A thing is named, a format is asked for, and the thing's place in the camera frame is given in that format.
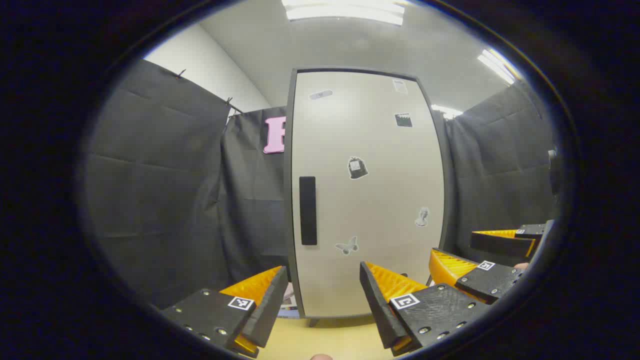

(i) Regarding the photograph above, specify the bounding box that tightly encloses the long ceiling light panel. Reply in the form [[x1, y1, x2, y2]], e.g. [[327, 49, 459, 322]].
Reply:
[[476, 47, 523, 86]]

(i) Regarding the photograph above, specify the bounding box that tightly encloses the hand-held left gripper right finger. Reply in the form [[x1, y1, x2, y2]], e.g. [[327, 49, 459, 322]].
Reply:
[[360, 261, 490, 357]]

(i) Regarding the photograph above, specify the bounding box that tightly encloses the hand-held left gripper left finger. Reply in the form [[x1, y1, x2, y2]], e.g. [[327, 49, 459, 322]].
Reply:
[[161, 266, 290, 359]]

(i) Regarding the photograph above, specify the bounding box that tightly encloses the large ceiling light panel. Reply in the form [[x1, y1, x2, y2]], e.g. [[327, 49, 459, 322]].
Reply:
[[281, 0, 407, 27]]

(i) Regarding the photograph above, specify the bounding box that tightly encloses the black backdrop cloth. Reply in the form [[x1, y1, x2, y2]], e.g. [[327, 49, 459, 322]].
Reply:
[[82, 59, 558, 308]]

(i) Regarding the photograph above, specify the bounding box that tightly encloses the small ceiling light panel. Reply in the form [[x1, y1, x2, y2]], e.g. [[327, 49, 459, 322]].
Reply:
[[431, 104, 464, 121]]

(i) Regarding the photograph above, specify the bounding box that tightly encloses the black cabinet door handle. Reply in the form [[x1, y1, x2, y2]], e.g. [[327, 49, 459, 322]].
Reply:
[[299, 176, 319, 247]]

